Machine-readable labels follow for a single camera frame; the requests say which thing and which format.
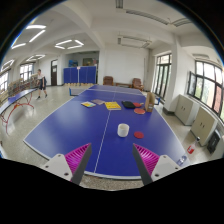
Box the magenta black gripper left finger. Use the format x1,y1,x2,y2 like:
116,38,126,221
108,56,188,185
42,143,92,185

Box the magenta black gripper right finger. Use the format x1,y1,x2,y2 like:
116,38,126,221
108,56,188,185
132,144,181,185

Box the clear plastic water bottle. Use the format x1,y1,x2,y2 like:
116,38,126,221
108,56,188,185
177,155,187,166

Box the small red round coaster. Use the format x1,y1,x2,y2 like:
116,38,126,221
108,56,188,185
134,131,144,139

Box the red white bottle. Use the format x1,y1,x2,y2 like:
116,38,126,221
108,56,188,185
187,143,195,154

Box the white cup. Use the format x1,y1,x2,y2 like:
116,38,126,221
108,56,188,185
117,123,130,137

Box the red table tennis paddle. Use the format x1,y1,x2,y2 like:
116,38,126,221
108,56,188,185
134,108,145,115

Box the blue table tennis table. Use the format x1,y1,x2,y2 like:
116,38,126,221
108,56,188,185
24,85,184,179
0,89,34,130

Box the colourful small book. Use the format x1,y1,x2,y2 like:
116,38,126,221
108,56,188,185
81,101,96,108

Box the far beige cabinet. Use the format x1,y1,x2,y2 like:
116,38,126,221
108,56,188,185
175,95,193,125

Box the beige cabinet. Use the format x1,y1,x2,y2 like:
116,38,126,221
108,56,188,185
191,107,217,146
175,95,193,125

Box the near beige cabinet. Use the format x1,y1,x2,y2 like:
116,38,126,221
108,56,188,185
191,107,217,146

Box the black box on floor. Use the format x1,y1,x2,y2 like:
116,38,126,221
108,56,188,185
207,130,221,154

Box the brown flat board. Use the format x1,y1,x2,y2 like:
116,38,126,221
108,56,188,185
91,99,105,105

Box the brown cardboard box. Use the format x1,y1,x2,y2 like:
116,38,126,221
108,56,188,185
145,92,155,112

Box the yellow book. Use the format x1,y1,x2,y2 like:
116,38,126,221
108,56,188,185
105,102,121,110

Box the left blue table tennis table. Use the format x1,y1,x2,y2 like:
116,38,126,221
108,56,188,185
0,89,34,130

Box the right brown armchair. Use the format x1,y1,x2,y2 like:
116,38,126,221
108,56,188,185
132,78,144,91

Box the brown armchair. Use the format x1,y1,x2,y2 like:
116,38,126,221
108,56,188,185
103,76,114,86
132,78,144,91

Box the blue partition boards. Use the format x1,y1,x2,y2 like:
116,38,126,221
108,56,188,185
64,66,96,84

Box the person in white shirt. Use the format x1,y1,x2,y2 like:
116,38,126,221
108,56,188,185
37,70,47,95

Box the left brown armchair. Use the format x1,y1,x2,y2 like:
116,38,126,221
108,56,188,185
103,76,114,86

